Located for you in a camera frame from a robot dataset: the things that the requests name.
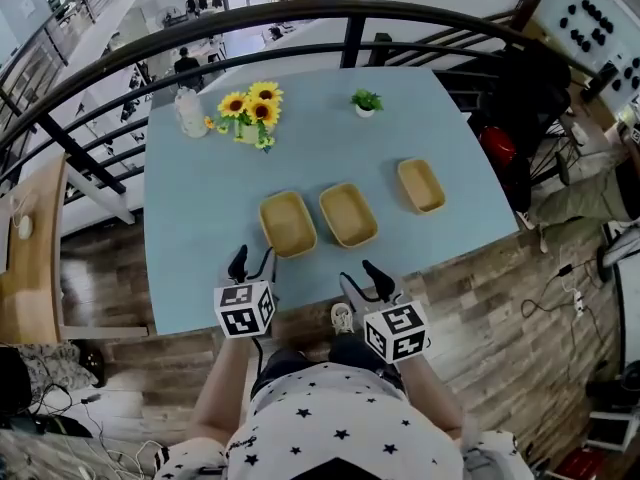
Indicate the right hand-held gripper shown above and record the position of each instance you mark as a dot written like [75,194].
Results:
[397,330]

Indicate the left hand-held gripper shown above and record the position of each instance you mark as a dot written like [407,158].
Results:
[245,310]

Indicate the yellow tray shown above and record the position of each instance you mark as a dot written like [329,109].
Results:
[348,214]
[287,223]
[421,185]

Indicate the person's right forearm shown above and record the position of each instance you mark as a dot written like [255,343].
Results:
[430,393]

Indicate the person's left forearm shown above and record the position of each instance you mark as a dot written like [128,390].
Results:
[220,393]

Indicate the person's white sneaker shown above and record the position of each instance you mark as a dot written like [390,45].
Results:
[342,318]

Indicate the person's dark shorts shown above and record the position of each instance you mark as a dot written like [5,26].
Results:
[285,363]

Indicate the person's white star-print shirt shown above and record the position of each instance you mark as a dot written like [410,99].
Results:
[325,418]

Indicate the sunflowers in white pot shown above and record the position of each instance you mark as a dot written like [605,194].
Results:
[250,105]

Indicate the small green potted plant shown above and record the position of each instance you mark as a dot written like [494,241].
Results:
[366,100]

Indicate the red rounded object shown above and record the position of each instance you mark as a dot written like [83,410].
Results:
[497,145]

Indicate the white power strip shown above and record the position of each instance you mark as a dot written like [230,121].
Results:
[579,304]

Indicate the patterned grey cushion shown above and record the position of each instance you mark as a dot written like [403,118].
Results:
[55,368]

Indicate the white round device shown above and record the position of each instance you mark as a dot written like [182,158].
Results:
[25,228]

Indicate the black metal railing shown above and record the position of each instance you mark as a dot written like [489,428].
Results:
[354,43]

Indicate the black office chair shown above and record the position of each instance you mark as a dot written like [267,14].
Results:
[540,88]

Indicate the red box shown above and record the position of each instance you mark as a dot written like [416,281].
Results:
[580,465]

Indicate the white box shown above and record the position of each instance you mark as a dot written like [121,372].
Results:
[607,430]

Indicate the group of black wall items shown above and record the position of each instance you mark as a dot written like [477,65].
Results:
[595,23]

